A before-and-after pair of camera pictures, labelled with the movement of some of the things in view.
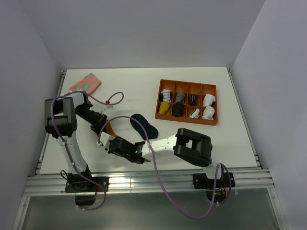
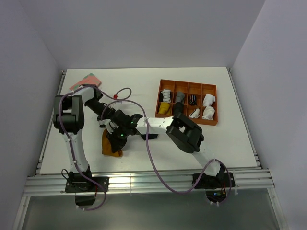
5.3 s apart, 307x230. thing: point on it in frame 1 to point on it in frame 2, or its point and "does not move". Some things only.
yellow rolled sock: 164,109 does not move
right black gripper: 110,151 to 117,144
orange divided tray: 187,102 does not move
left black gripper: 98,125 to 99,117
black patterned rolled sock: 193,100 does not move
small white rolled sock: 195,114 does not move
